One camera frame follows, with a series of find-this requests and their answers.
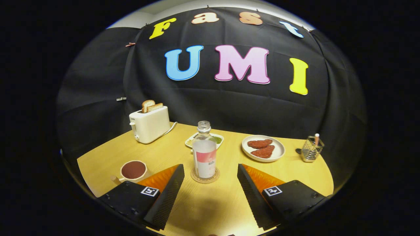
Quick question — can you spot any cream toaster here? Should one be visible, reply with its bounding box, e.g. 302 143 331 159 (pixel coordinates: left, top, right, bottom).
129 106 172 144

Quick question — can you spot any clear juice bottle pink label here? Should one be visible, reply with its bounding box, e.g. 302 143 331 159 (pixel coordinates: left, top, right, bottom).
192 121 217 179

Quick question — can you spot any black backdrop cloth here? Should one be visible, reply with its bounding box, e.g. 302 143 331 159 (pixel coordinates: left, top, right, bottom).
56 7 367 194

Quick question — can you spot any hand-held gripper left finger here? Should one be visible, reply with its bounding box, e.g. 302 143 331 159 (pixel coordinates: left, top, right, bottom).
98 164 185 231

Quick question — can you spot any metal wire basket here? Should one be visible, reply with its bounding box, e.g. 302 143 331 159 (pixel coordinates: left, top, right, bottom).
301 136 325 163

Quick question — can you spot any white round plate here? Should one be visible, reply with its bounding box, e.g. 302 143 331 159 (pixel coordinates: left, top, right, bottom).
241 135 286 163

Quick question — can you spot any round wooden coaster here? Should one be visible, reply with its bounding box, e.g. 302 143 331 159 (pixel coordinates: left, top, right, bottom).
191 167 220 184

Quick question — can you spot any brown meat patty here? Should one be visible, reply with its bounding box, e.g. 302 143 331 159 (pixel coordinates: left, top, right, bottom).
247 139 273 149
251 145 275 159

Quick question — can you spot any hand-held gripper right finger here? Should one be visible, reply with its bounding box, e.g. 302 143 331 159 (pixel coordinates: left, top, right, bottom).
237 164 332 231

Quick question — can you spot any wooden table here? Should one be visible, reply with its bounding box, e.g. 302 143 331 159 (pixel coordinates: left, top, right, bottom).
77 123 334 236

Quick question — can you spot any cream cup wooden handle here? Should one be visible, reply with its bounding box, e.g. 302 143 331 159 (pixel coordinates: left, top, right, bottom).
110 160 149 185

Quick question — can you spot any white divided grain tray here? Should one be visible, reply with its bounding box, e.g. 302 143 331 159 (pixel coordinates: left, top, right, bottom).
185 132 224 150

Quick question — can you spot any white toaster cable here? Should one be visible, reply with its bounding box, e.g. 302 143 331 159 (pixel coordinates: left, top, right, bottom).
161 122 178 137

